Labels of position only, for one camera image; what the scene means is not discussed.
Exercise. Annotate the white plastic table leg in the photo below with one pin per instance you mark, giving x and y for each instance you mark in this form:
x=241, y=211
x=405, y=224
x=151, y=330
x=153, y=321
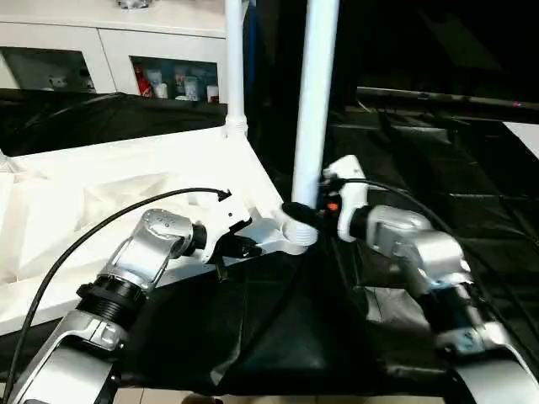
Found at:
x=236, y=67
x=316, y=101

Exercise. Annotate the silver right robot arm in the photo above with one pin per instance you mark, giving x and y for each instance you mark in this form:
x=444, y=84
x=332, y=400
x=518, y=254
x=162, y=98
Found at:
x=421, y=261

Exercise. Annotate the red bottle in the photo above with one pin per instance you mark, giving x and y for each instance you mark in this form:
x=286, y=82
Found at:
x=140, y=81

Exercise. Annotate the white flat board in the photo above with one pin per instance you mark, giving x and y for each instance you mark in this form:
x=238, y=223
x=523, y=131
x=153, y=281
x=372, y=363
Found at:
x=524, y=139

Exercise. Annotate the white cabinet with glass doors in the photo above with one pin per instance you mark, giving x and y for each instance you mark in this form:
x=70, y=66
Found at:
x=101, y=34

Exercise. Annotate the small clear glass jar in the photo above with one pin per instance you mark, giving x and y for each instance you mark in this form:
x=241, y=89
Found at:
x=135, y=3

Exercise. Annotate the dark metal rail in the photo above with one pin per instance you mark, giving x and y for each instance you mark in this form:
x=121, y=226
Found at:
x=446, y=97

